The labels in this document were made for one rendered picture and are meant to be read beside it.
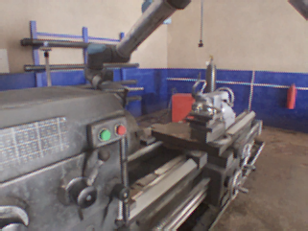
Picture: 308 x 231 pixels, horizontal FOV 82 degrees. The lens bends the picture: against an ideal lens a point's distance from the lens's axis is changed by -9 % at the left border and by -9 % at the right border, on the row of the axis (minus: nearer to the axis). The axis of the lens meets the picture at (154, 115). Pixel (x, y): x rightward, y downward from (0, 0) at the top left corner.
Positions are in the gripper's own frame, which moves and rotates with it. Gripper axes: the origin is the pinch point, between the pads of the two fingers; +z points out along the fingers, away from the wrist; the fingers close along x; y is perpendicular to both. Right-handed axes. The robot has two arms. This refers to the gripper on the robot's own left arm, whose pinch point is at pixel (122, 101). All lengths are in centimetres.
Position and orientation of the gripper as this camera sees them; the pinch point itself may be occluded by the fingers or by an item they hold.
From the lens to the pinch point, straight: 90.2
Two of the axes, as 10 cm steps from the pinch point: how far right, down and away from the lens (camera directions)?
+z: 6.4, 5.3, -5.6
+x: -7.1, 1.4, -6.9
